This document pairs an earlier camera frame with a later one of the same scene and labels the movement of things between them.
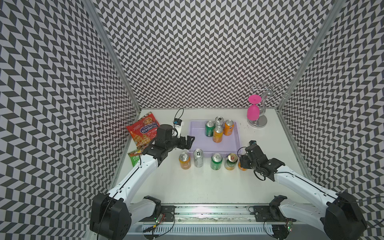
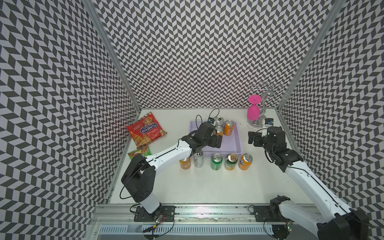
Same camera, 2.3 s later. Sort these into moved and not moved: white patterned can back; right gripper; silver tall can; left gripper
Moved: right gripper; left gripper
Not moved: white patterned can back; silver tall can
